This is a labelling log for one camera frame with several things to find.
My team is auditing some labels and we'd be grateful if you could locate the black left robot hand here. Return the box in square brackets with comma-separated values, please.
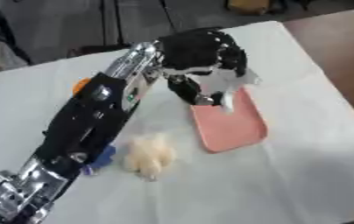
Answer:
[155, 27, 251, 107]

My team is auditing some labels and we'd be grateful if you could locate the white soft toy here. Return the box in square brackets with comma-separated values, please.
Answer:
[195, 67, 263, 114]

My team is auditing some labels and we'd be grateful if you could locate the yellow box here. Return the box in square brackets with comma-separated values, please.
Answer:
[224, 0, 275, 16]

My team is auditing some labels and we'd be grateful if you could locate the black tripod leg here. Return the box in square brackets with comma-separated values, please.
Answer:
[98, 0, 127, 46]
[157, 0, 181, 32]

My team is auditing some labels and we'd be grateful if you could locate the pink flat tray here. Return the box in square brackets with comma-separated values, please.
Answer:
[188, 87, 271, 155]

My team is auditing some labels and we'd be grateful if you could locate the cream soft toy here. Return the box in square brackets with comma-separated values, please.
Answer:
[120, 132, 181, 182]

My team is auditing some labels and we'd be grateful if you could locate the orange small object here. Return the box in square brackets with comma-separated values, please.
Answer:
[69, 76, 93, 96]

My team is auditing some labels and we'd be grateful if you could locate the blue small object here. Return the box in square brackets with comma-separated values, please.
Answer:
[80, 143, 119, 177]

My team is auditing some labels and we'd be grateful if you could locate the black chair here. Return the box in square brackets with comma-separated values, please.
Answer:
[0, 3, 36, 75]

